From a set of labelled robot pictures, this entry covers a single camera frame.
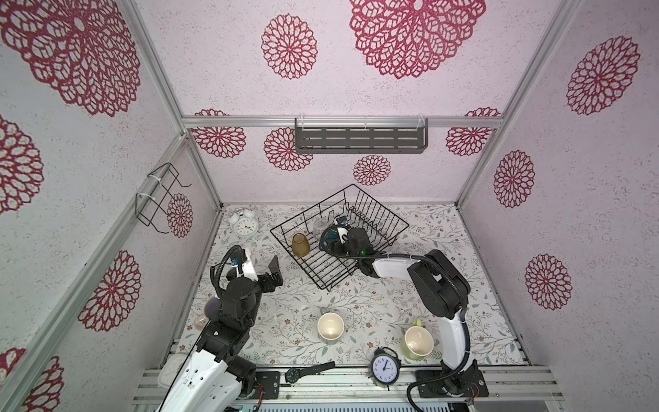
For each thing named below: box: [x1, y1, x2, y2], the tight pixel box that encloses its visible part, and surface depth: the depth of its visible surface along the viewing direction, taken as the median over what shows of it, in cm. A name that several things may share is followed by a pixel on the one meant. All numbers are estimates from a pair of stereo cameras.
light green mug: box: [402, 319, 435, 360], surface depth 76 cm
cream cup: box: [317, 311, 345, 341], surface depth 79 cm
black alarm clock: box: [368, 346, 402, 392], surface depth 76 cm
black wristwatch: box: [284, 360, 337, 384], surface depth 78 cm
